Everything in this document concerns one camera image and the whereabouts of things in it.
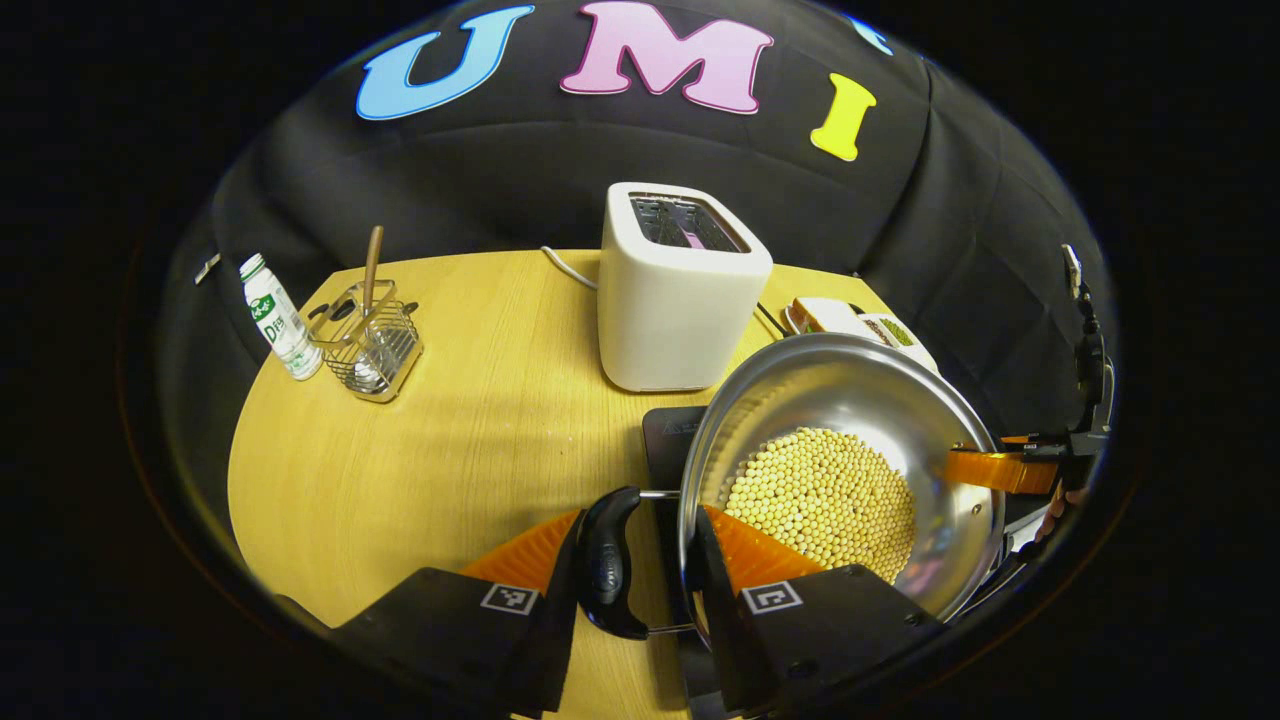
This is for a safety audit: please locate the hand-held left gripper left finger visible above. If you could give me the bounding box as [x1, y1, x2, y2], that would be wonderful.
[330, 508, 587, 717]

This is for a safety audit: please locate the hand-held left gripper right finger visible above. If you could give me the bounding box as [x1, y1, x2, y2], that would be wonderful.
[690, 505, 946, 717]

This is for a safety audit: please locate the pile of yellow soybeans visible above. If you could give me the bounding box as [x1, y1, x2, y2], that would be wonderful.
[722, 427, 919, 586]

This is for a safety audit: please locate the steel pot with black handles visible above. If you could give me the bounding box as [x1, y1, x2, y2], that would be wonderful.
[575, 332, 1006, 641]

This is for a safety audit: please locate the black induction cooktop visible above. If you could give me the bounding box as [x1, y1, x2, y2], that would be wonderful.
[640, 405, 738, 720]

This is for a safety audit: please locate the divided dish of grains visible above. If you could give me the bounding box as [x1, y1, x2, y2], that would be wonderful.
[858, 312, 941, 376]

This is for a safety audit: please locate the white square plate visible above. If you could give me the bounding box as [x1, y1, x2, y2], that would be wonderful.
[785, 296, 871, 338]

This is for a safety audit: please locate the white toaster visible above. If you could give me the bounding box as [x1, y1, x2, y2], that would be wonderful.
[597, 181, 774, 393]

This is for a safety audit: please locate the white drink bottle green label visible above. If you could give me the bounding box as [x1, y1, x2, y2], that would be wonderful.
[238, 252, 324, 382]

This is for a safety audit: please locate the black backdrop cloth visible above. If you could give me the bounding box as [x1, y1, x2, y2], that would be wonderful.
[150, 0, 1116, 481]

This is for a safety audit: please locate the wire utensil holder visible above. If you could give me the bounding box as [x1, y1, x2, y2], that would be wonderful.
[307, 279, 425, 404]

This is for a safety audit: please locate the wooden utensil handle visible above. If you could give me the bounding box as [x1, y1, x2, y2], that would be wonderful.
[360, 225, 385, 316]

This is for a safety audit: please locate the white power cable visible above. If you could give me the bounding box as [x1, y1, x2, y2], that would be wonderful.
[540, 245, 602, 292]

